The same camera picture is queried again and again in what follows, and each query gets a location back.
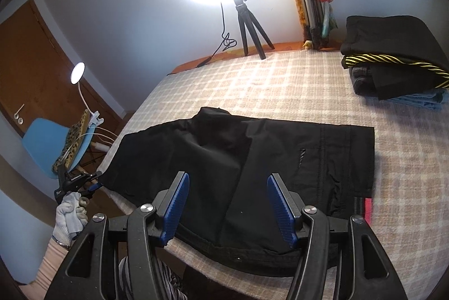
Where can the white clip lamp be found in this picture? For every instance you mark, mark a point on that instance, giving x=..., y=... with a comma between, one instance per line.
x=79, y=74

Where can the wooden door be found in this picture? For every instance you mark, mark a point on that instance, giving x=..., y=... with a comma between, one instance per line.
x=45, y=68

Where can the person's striped clothing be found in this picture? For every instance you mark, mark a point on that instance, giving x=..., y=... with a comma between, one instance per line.
x=168, y=280

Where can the person's left hand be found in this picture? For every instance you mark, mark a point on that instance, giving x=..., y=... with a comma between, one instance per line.
x=70, y=216

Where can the folded black garment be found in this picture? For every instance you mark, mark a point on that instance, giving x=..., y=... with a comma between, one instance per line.
x=382, y=35

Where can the checked blanket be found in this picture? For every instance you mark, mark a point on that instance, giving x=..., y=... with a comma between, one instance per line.
x=280, y=86

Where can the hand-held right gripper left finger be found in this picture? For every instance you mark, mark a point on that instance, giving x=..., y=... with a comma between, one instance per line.
x=177, y=203

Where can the black tripod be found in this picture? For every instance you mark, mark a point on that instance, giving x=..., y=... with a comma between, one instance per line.
x=245, y=26

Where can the blue chair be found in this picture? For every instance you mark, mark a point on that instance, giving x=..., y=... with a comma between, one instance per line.
x=42, y=142

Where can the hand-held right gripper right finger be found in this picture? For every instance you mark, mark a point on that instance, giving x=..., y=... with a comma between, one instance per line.
x=280, y=209

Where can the leopard print cloth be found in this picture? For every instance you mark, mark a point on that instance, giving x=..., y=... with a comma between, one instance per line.
x=75, y=138

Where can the folded blue garment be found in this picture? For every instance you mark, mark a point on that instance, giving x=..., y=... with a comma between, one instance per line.
x=421, y=100

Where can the orange mattress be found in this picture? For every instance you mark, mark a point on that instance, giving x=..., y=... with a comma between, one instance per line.
x=224, y=56

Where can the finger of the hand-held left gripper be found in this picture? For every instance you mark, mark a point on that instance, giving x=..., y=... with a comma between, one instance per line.
x=94, y=186
x=96, y=175

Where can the person's left forearm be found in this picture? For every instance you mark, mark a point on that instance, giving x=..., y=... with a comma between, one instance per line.
x=49, y=265

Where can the folded grey checked garment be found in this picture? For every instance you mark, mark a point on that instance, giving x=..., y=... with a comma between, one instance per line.
x=361, y=79

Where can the black garment with yellow stripes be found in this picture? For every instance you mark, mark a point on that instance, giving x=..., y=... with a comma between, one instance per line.
x=396, y=74

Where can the black pants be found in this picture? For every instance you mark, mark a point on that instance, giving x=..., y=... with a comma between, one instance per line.
x=224, y=159

